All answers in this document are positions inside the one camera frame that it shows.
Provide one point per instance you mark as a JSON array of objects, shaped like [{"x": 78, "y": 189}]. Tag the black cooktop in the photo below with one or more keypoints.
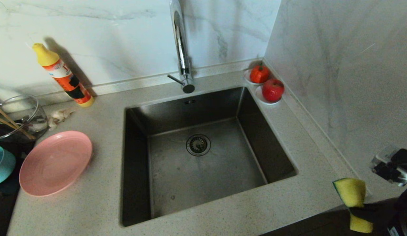
[{"x": 3, "y": 213}]

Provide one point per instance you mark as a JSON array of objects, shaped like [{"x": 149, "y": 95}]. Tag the teal bowl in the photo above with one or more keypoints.
[{"x": 3, "y": 167}]

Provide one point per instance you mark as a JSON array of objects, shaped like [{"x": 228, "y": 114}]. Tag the pink round plate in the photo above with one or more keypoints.
[{"x": 56, "y": 164}]

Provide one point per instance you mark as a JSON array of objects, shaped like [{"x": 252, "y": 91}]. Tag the round metal drain strainer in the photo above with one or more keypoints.
[{"x": 198, "y": 144}]

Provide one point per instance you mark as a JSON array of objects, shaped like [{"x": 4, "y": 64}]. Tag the red apple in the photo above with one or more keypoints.
[{"x": 273, "y": 90}]

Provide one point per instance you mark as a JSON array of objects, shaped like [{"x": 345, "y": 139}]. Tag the stainless steel sink basin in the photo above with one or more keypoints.
[{"x": 206, "y": 183}]

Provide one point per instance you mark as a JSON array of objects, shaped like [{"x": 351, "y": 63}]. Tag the crumpled beige tissue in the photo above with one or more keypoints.
[{"x": 59, "y": 115}]

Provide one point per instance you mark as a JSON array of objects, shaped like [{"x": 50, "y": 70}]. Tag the small white dish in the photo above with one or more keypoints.
[
  {"x": 260, "y": 97},
  {"x": 246, "y": 77}
]

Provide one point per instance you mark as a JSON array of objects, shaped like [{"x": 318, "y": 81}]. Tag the clear glass bowl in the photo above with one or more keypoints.
[{"x": 33, "y": 114}]

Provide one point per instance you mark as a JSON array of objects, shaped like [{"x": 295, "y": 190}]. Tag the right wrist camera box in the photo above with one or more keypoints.
[{"x": 392, "y": 170}]

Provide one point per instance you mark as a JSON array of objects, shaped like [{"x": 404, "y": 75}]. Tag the red tomato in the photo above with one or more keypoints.
[{"x": 259, "y": 73}]

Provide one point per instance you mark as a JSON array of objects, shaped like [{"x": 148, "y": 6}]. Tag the yellow and green sponge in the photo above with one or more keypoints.
[{"x": 352, "y": 191}]

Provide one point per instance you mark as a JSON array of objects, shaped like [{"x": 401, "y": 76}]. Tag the orange detergent bottle yellow cap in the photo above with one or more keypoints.
[{"x": 59, "y": 70}]

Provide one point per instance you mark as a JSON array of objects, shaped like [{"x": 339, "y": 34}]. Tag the chrome kitchen faucet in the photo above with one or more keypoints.
[{"x": 181, "y": 49}]

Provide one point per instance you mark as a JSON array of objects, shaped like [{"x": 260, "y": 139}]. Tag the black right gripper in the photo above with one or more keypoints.
[{"x": 405, "y": 213}]

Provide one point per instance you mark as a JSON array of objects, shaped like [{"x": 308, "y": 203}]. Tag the clear glass pot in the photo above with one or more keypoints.
[{"x": 2, "y": 135}]

